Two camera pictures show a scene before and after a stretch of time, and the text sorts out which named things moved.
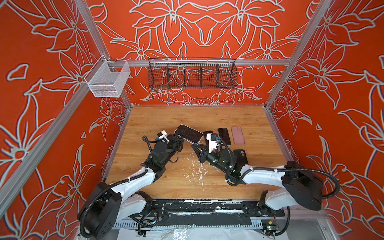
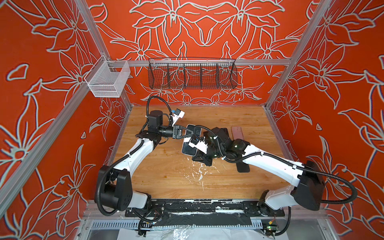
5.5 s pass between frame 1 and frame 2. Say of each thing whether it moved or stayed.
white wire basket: stayed
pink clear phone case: stayed
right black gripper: moved
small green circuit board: stayed
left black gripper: moved
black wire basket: stayed
